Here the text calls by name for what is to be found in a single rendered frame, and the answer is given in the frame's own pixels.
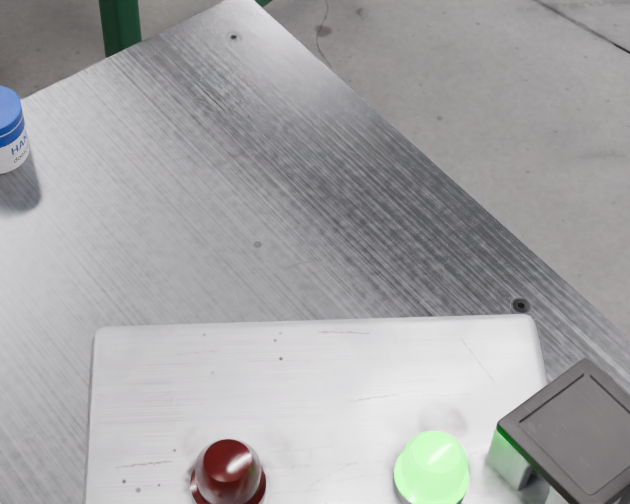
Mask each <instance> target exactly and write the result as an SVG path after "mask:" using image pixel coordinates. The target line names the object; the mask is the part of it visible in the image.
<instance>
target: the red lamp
mask: <svg viewBox="0 0 630 504"><path fill-rule="evenodd" d="M190 490H191V498H192V501H193V504H263V502H264V500H265V496H266V475H265V472H264V470H263V468H262V466H261V465H260V459H259V457H258V455H257V453H256V452H255V450H254V449H253V448H252V447H251V446H250V445H248V444H247V443H245V442H243V441H241V440H237V439H230V438H226V439H220V440H216V441H214V442H212V443H210V444H208V445H207V446H206V447H204V448H203V450H202V451H201V452H200V453H199V455H198V457H197V459H196V462H195V468H194V470H193V472H192V475H191V480H190Z"/></svg>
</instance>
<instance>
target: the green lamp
mask: <svg viewBox="0 0 630 504"><path fill-rule="evenodd" d="M467 466H468V458H467V454H466V452H465V450H464V448H463V446H462V445H461V444H460V442H459V441H457V440H456V439H455V438H454V437H452V436H450V435H448V434H446V433H443V432H439V431H427V432H423V433H420V434H418V435H416V436H414V437H413V438H412V439H411V440H410V441H409V442H408V443H407V445H406V447H405V449H404V451H403V452H402V453H401V455H400V456H399V457H398V459H397V461H396V464H395V468H394V474H393V485H394V490H395V492H396V494H397V496H398V498H399V499H400V500H401V502H402V503H403V504H461V502H462V501H463V499H464V497H465V495H466V492H467V489H468V484H469V472H468V468H467Z"/></svg>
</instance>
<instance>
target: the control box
mask: <svg viewBox="0 0 630 504"><path fill-rule="evenodd" d="M547 384H548V382H547V377H546V372H545V367H544V362H543V357H542V353H541V348H540V343H539V338H538V333H537V328H536V325H535V323H534V321H533V319H532V317H531V316H528V315H525V314H507V315H474V316H441V317H407V318H374V319H340V320H307V321H273V322H240V323H207V324H173V325H140V326H106V327H102V328H99V329H97V331H96V333H95V335H94V337H93V339H92V350H91V369H90V387H89V406H88V424H87V443H86V461H85V480H84V498H83V504H193V501H192V498H191V490H190V480H191V475H192V472H193V470H194V468H195V462H196V459H197V457H198V455H199V453H200V452H201V451H202V450H203V448H204V447H206V446H207V445H208V444H210V443H212V442H214V441H216V440H220V439H226V438H230V439H237V440H241V441H243V442H245V443H247V444H248V445H250V446H251V447H252V448H253V449H254V450H255V452H256V453H257V455H258V457H259V459H260V465H261V466H262V468H263V470H264V472H265V475H266V496H265V500H264V502H263V504H403V503H402V502H401V500H400V499H399V498H398V496H397V494H396V492H395V490H394V485H393V474H394V468H395V464H396V461H397V459H398V457H399V456H400V455H401V453H402V452H403V451H404V449H405V447H406V445H407V443H408V442H409V441H410V440H411V439H412V438H413V437H414V436H416V435H418V434H420V433H423V432H427V431H439V432H443V433H446V434H448V435H450V436H452V437H454V438H455V439H456V440H457V441H459V442H460V444H461V445H462V446H463V448H464V450H465V452H466V454H467V458H468V466H467V468H468V472H469V484H468V489H467V492H466V495H465V497H464V499H463V501H462V502H461V504H545V502H546V500H547V497H548V495H549V492H550V489H549V488H548V487H547V486H546V485H545V484H544V483H543V482H542V481H541V480H540V479H539V478H538V477H537V476H536V475H533V474H530V476H529V479H528V481H527V484H526V486H525V487H523V488H522V489H521V490H519V491H516V490H515V489H514V488H513V487H512V486H511V485H510V484H509V483H508V482H507V481H506V480H505V479H504V478H503V477H502V476H501V475H500V474H499V473H498V472H497V470H496V469H495V468H494V467H493V466H492V465H491V464H490V463H489V462H488V461H487V459H486V457H487V453H488V450H489V447H490V443H491V440H492V437H493V432H494V428H495V427H496V424H497V421H498V420H499V419H501V418H502V417H504V416H505V415H506V414H508V413H509V412H510V411H512V410H513V409H514V408H516V407H517V406H519V405H520V404H521V403H523V402H524V401H525V400H527V399H528V398H529V397H531V396H532V395H534V394H535V393H536V392H538V391H539V390H540V389H542V388H543V387H545V386H546V385H547Z"/></svg>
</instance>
